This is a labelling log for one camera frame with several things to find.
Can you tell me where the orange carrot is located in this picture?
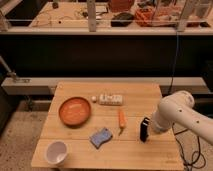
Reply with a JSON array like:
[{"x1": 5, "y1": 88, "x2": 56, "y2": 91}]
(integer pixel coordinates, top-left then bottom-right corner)
[{"x1": 118, "y1": 109, "x2": 126, "y2": 136}]

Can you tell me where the blue sponge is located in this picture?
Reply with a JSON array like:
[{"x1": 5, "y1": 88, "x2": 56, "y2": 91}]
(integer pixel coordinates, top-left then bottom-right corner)
[{"x1": 90, "y1": 128, "x2": 113, "y2": 149}]

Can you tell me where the orange crate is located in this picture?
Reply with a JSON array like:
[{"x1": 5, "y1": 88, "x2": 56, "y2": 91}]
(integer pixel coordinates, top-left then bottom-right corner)
[{"x1": 135, "y1": 8, "x2": 181, "y2": 27}]

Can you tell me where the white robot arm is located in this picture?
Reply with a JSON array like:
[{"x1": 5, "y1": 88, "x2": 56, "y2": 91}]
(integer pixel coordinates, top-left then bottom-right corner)
[{"x1": 148, "y1": 91, "x2": 213, "y2": 145}]

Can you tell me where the dark bowl on shelf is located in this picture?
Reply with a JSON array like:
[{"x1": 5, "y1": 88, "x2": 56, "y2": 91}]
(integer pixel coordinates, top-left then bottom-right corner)
[{"x1": 111, "y1": 12, "x2": 134, "y2": 27}]

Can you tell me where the black cable on floor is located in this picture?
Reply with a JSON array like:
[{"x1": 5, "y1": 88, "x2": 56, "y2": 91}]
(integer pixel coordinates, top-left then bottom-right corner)
[{"x1": 171, "y1": 123, "x2": 209, "y2": 171}]

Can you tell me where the white cup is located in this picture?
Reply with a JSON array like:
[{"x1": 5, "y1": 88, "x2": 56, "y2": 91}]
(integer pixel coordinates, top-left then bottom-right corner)
[{"x1": 44, "y1": 141, "x2": 68, "y2": 165}]

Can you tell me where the white box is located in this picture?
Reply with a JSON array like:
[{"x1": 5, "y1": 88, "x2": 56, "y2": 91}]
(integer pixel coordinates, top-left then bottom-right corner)
[{"x1": 99, "y1": 94, "x2": 123, "y2": 106}]

